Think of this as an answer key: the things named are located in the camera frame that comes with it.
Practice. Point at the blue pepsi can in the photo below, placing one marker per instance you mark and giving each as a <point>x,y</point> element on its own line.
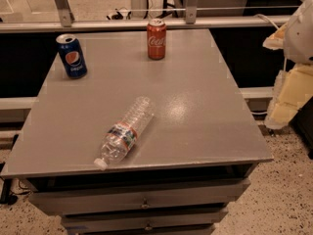
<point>71,54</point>

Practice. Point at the red coca-cola can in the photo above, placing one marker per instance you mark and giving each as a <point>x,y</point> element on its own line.
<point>156,39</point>

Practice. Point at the grey middle drawer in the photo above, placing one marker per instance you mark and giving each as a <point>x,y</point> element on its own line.
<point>145,220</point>

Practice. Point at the black white device on floor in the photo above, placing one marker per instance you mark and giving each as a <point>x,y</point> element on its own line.
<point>120,14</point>

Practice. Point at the grey bottom drawer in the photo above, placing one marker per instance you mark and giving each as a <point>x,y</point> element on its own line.
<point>201,229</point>

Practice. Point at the metal frame rail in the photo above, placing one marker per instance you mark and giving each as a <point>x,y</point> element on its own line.
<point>171,23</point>

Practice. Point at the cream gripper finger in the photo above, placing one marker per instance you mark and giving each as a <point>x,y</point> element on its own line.
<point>276,40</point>
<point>292,90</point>

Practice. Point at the grey drawer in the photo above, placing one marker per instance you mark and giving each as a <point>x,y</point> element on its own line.
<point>142,197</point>
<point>201,229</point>
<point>145,220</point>

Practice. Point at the clear plastic water bottle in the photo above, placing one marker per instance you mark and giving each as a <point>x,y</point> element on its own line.
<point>123,135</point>

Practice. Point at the grey top drawer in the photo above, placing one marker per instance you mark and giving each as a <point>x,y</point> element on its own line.
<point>142,197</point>

